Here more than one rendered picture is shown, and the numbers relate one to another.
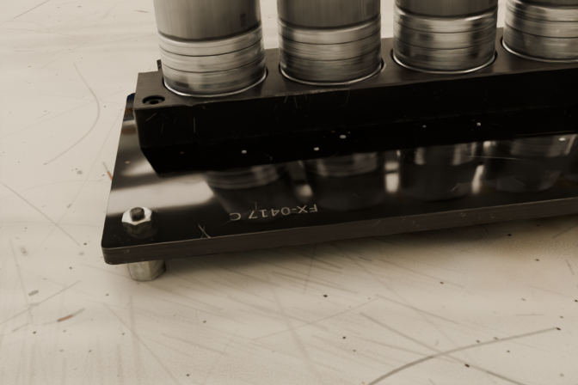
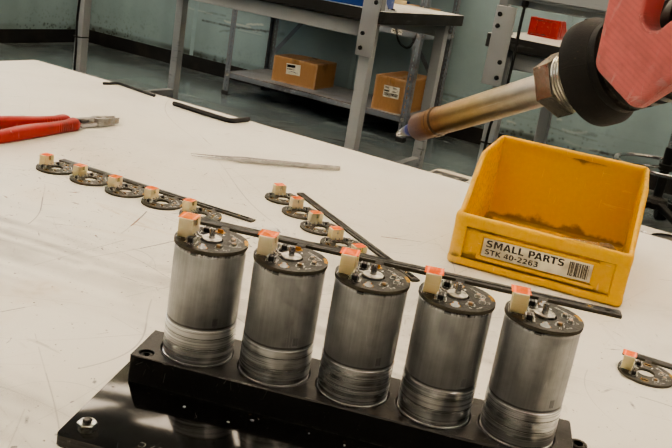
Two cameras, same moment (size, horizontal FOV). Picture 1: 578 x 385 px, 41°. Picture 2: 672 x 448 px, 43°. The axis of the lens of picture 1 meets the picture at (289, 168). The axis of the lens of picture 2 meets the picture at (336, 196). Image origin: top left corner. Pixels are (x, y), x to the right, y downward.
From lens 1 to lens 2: 0.14 m
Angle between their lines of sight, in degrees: 19
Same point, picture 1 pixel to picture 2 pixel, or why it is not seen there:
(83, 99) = (135, 330)
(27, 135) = (83, 343)
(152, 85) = (155, 342)
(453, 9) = (347, 361)
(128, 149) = (120, 379)
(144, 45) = not seen: hidden behind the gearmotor
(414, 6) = (327, 350)
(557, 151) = not seen: outside the picture
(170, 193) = (119, 416)
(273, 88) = (222, 371)
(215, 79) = (186, 353)
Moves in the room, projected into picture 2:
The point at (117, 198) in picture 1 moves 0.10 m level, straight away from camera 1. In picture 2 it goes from (88, 408) to (159, 289)
